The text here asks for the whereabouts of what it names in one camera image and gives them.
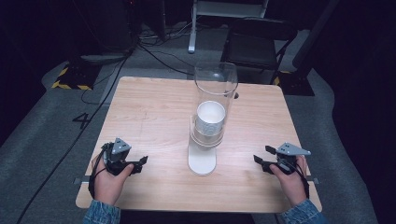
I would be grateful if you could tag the person's left hand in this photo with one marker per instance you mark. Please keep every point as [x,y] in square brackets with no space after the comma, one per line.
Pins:
[107,186]

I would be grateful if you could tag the person's right hand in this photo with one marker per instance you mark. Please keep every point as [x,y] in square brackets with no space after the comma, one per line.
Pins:
[294,186]

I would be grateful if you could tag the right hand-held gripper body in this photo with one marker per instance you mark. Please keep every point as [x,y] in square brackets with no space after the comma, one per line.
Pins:
[291,150]

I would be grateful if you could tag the white desk frame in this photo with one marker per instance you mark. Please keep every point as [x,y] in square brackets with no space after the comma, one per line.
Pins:
[194,28]

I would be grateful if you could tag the black yellow striped base plate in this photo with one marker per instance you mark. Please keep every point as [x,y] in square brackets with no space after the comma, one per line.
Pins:
[295,84]
[73,77]

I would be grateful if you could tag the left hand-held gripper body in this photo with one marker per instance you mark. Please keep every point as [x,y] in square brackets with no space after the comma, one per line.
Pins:
[120,146]

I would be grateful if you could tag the black chair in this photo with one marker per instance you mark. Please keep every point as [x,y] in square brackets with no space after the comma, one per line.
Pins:
[252,46]

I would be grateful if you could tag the black slanted pole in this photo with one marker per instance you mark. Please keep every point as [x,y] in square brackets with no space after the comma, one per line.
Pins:
[314,34]

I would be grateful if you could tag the clear cup dispenser tube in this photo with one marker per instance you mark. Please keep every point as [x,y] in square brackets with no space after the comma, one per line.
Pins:
[202,161]

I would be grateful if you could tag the white paper cup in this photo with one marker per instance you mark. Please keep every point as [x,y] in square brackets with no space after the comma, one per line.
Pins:
[210,119]

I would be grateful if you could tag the grey metal table bracket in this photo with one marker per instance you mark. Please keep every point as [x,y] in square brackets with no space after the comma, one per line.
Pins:
[313,180]
[81,180]

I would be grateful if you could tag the dark computer tower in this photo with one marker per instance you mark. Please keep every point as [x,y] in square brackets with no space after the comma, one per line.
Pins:
[112,25]

